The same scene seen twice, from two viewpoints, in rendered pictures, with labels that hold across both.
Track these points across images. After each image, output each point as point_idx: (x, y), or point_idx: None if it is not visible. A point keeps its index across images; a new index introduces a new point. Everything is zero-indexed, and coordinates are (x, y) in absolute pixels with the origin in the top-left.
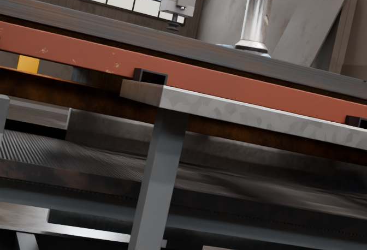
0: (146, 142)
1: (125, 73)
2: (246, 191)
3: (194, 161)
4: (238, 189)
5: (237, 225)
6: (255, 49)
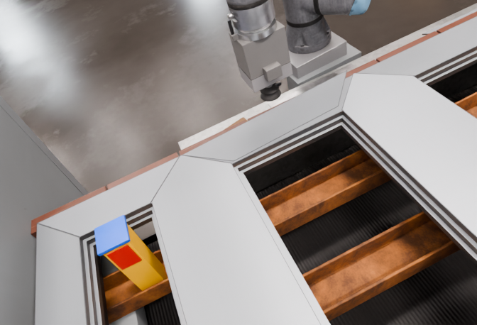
0: (284, 169)
1: None
2: (451, 296)
3: (334, 152)
4: (439, 292)
5: None
6: None
